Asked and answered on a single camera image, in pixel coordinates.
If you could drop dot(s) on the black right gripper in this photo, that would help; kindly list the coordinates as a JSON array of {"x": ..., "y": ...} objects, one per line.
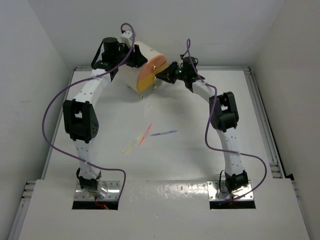
[{"x": 168, "y": 73}]

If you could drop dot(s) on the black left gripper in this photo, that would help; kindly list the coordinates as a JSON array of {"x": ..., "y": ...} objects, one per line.
[{"x": 136, "y": 59}]

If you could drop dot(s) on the white round drawer cabinet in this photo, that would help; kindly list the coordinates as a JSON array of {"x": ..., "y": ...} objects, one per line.
[{"x": 143, "y": 79}]

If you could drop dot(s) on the orange thin pen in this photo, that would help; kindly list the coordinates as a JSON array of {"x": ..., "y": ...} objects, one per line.
[{"x": 145, "y": 135}]

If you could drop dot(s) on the blue ballpoint pen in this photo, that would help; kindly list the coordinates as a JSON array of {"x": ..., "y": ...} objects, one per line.
[{"x": 163, "y": 133}]

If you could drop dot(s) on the yellow thin pen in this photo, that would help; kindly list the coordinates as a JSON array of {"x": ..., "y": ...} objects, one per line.
[{"x": 132, "y": 144}]

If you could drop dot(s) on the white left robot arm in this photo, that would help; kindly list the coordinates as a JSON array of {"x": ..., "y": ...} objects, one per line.
[{"x": 80, "y": 119}]

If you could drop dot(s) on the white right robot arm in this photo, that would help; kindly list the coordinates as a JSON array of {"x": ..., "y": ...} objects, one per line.
[{"x": 223, "y": 117}]

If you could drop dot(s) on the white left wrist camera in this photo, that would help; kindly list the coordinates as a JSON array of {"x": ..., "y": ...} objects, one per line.
[{"x": 127, "y": 38}]

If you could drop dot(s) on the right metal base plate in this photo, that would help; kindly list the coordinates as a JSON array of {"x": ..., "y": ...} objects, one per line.
[{"x": 218, "y": 192}]

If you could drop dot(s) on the metal base plate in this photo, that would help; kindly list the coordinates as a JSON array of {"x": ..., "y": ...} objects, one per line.
[
  {"x": 218, "y": 192},
  {"x": 106, "y": 191}
]

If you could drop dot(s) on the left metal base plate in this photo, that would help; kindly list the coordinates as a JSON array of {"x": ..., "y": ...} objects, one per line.
[{"x": 106, "y": 191}]

